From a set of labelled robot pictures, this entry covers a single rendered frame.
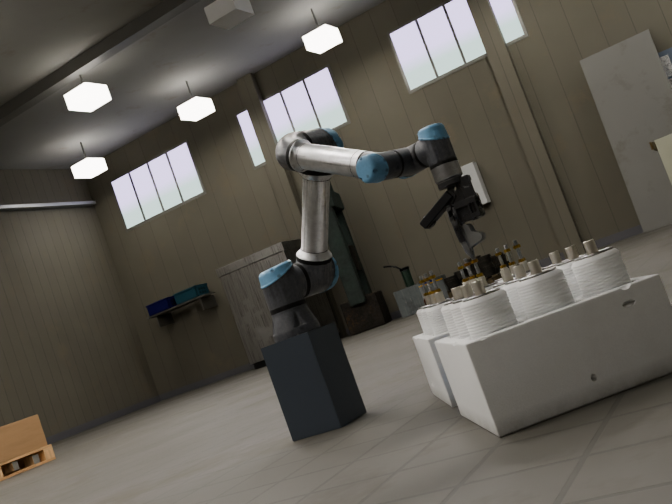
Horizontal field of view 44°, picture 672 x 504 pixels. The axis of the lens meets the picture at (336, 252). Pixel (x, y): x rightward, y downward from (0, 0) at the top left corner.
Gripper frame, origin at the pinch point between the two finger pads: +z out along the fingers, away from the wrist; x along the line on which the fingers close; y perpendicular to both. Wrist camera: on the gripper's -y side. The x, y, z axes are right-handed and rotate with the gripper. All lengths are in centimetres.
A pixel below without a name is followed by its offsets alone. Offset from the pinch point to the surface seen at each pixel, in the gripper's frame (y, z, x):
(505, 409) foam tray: 10, 30, -64
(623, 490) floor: 32, 34, -113
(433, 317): -12.5, 12.0, -8.8
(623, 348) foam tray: 33, 27, -54
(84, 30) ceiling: -510, -451, 667
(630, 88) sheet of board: 71, -160, 1019
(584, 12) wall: 52, -292, 1046
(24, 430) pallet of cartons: -496, 2, 348
